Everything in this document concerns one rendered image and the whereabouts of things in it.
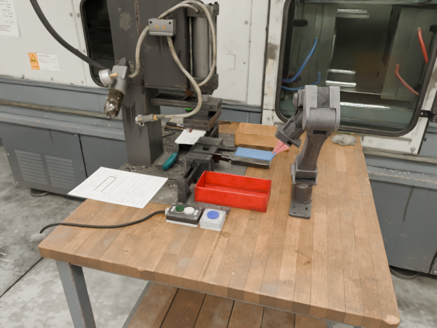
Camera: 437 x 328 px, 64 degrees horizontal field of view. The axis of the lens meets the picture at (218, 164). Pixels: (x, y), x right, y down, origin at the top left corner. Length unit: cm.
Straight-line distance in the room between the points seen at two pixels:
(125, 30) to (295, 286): 98
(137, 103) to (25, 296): 140
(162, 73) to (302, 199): 66
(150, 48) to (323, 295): 95
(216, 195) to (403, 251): 140
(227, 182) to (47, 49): 162
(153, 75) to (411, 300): 185
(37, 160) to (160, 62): 185
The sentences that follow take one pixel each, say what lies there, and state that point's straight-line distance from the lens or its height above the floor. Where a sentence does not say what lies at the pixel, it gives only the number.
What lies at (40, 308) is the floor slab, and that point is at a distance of 227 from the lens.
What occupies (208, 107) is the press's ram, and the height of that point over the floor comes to 117.
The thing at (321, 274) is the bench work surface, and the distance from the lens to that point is 101.
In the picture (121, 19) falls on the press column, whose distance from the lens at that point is 133.
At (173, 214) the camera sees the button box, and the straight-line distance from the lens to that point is 113.
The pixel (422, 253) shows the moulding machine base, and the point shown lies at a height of 22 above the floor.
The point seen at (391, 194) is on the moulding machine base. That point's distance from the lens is 210.
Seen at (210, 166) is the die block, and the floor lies 95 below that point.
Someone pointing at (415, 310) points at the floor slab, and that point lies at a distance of 233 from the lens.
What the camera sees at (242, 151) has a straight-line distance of 137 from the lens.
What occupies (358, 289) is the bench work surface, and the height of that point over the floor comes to 90.
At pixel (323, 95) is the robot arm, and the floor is 130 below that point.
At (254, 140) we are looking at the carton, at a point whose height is 94.
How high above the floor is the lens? 160
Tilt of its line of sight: 28 degrees down
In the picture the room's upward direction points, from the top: 1 degrees clockwise
